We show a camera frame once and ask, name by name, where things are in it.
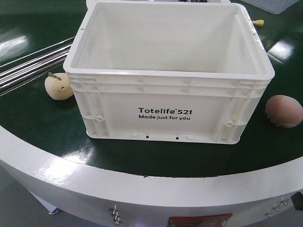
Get white plastic Totelife crate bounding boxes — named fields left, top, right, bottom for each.
left=63, top=0, right=275, bottom=144

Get cream toy with green leaf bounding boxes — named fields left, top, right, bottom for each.
left=45, top=72, right=73, bottom=100

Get brown round toy ball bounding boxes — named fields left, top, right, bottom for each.
left=266, top=95, right=303, bottom=128

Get red warning label plate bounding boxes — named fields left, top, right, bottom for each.
left=168, top=214, right=232, bottom=227

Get white curved conveyor rim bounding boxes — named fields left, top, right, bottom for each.
left=0, top=128, right=303, bottom=227

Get small yellow toy piece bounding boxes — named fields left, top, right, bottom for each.
left=252, top=19, right=265, bottom=26

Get steel guide rails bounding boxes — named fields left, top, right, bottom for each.
left=0, top=37, right=74, bottom=95

